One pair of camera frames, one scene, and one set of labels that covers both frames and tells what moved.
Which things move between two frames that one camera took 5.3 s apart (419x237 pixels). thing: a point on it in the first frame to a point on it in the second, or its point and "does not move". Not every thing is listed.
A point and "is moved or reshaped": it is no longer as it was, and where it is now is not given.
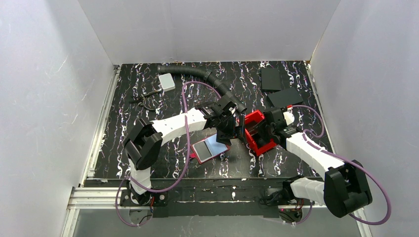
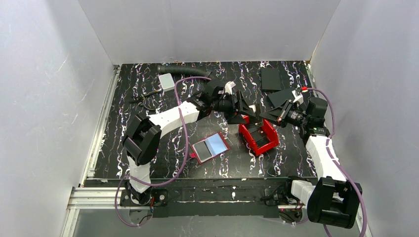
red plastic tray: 251,118 is moved or reshaped
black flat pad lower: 285,97 does not move
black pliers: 138,99 does not move
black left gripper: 227,125 to 235,105
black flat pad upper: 271,79 does not move
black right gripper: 265,131 to 285,112
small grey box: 167,82 does not move
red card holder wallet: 207,148 does not move
